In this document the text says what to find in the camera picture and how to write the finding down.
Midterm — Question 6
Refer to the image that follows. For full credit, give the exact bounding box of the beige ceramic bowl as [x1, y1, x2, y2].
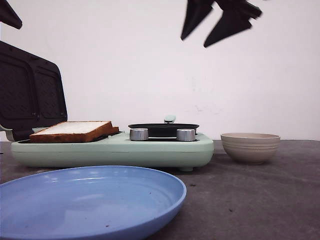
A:
[220, 132, 281, 165]

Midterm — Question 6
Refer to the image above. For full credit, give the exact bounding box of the right silver control knob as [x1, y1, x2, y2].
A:
[176, 128, 196, 142]

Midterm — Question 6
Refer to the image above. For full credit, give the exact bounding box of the breakfast maker hinged lid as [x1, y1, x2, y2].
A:
[0, 41, 68, 142]

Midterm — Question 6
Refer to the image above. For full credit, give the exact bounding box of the white bread slice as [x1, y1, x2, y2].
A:
[29, 121, 114, 143]
[108, 126, 121, 136]

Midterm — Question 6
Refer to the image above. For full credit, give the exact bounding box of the left silver control knob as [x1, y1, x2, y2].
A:
[129, 128, 149, 141]

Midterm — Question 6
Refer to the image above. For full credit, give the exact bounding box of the silver control knob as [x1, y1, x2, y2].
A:
[129, 128, 149, 141]
[176, 128, 196, 142]

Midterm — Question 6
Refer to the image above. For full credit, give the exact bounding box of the mint green pan handle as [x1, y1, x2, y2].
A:
[163, 114, 176, 124]

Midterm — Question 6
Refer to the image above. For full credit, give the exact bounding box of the mint green breakfast maker base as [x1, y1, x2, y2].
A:
[11, 132, 214, 172]

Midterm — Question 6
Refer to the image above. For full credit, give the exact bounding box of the blue plate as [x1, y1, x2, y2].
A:
[0, 166, 187, 240]

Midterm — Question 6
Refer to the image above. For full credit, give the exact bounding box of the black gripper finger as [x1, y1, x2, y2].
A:
[0, 0, 23, 30]

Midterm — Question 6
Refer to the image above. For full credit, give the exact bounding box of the black round frying pan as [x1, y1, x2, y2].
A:
[128, 123, 199, 138]

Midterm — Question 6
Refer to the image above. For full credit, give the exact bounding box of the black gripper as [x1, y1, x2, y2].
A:
[180, 0, 262, 48]

